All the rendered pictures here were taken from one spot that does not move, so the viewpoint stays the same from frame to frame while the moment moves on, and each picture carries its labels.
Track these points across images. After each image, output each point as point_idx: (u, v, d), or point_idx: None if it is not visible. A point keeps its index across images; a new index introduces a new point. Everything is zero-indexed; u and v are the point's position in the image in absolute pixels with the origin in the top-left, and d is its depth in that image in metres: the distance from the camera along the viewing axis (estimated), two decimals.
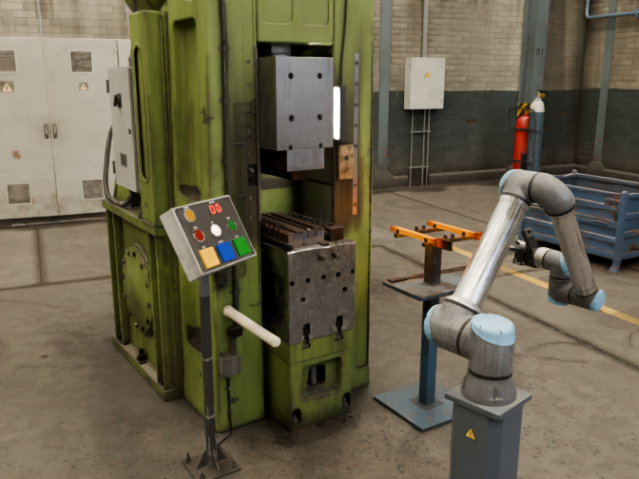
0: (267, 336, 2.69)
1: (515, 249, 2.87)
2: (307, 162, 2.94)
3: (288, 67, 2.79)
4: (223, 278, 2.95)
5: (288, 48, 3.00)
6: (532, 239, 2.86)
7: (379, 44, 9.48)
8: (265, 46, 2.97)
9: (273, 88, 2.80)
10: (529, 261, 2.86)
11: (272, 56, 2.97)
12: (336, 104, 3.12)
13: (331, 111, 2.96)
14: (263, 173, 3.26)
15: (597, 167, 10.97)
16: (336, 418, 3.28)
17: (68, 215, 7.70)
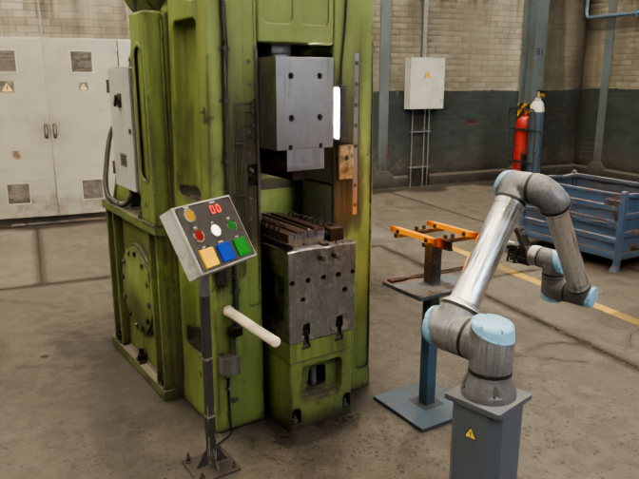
0: (267, 336, 2.69)
1: (506, 246, 2.92)
2: (307, 162, 2.94)
3: (288, 67, 2.79)
4: (223, 278, 2.95)
5: (288, 48, 3.00)
6: (525, 237, 2.89)
7: (379, 44, 9.48)
8: (265, 46, 2.97)
9: (273, 88, 2.80)
10: (522, 259, 2.89)
11: (272, 56, 2.97)
12: (336, 104, 3.12)
13: (331, 111, 2.96)
14: (263, 173, 3.26)
15: (597, 167, 10.97)
16: (336, 418, 3.28)
17: (68, 215, 7.70)
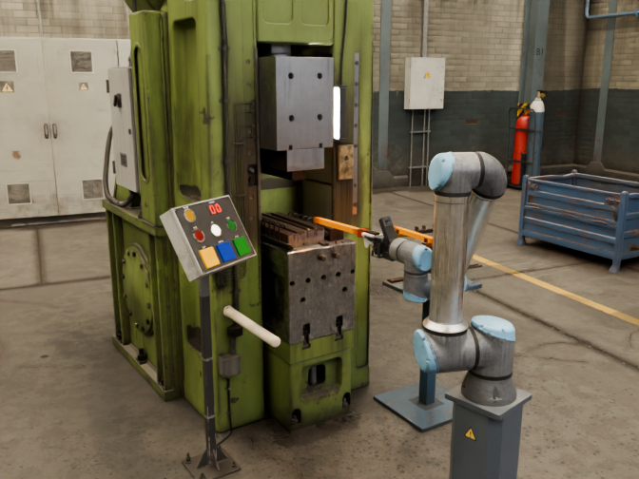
0: (267, 336, 2.69)
1: (370, 239, 2.58)
2: (307, 162, 2.94)
3: (288, 67, 2.79)
4: (223, 278, 2.95)
5: (288, 48, 3.00)
6: (390, 228, 2.55)
7: (379, 44, 9.48)
8: (265, 46, 2.97)
9: (273, 88, 2.80)
10: (386, 254, 2.55)
11: (272, 56, 2.97)
12: (336, 104, 3.12)
13: (331, 111, 2.96)
14: (263, 173, 3.26)
15: (597, 167, 10.97)
16: (336, 418, 3.28)
17: (68, 215, 7.70)
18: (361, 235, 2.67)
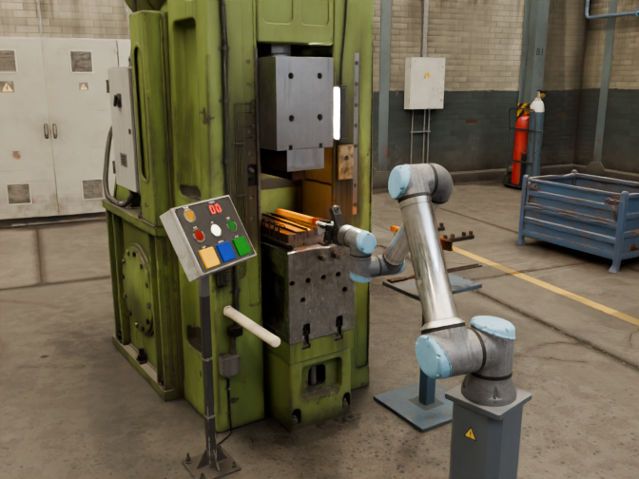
0: (267, 336, 2.69)
1: (321, 226, 2.86)
2: (307, 162, 2.94)
3: (288, 67, 2.79)
4: (223, 278, 2.95)
5: (288, 48, 3.00)
6: (338, 217, 2.83)
7: (379, 44, 9.48)
8: (265, 46, 2.97)
9: (273, 88, 2.80)
10: (336, 239, 2.83)
11: (272, 56, 2.97)
12: (336, 104, 3.12)
13: (331, 111, 2.96)
14: (263, 173, 3.26)
15: (597, 167, 10.97)
16: (336, 418, 3.28)
17: (68, 215, 7.70)
18: (316, 223, 2.95)
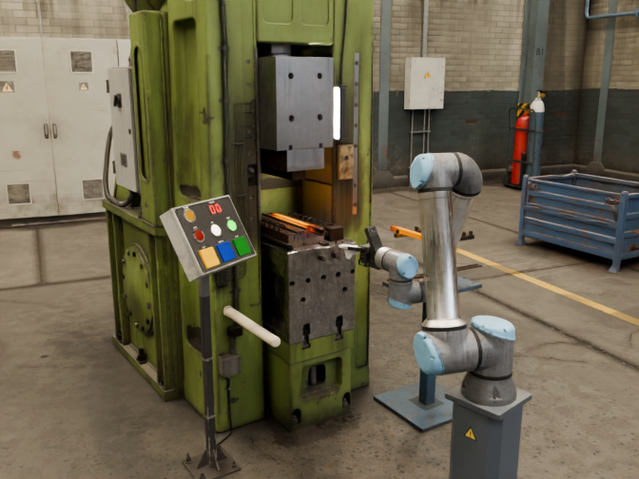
0: (267, 336, 2.69)
1: (358, 249, 2.65)
2: (307, 162, 2.94)
3: (288, 67, 2.79)
4: (223, 278, 2.95)
5: (288, 48, 3.00)
6: (376, 238, 2.63)
7: (379, 44, 9.48)
8: (265, 46, 2.97)
9: (273, 88, 2.80)
10: (373, 262, 2.63)
11: (272, 56, 2.97)
12: (336, 104, 3.12)
13: (331, 111, 2.96)
14: (263, 173, 3.26)
15: (597, 167, 10.97)
16: (336, 418, 3.28)
17: (68, 215, 7.70)
18: (340, 247, 2.70)
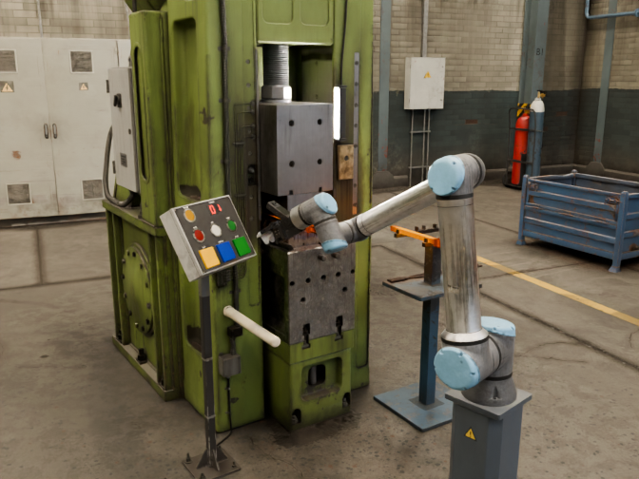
0: (267, 336, 2.69)
1: (267, 227, 2.51)
2: None
3: (289, 114, 2.84)
4: (223, 278, 2.95)
5: (289, 93, 3.05)
6: (280, 208, 2.52)
7: (379, 44, 9.48)
8: (266, 91, 3.02)
9: (274, 136, 2.85)
10: (290, 231, 2.49)
11: (273, 101, 3.02)
12: (336, 104, 3.12)
13: (331, 156, 3.01)
14: (264, 212, 3.31)
15: (597, 167, 10.97)
16: (336, 418, 3.28)
17: (68, 215, 7.70)
18: (257, 237, 2.59)
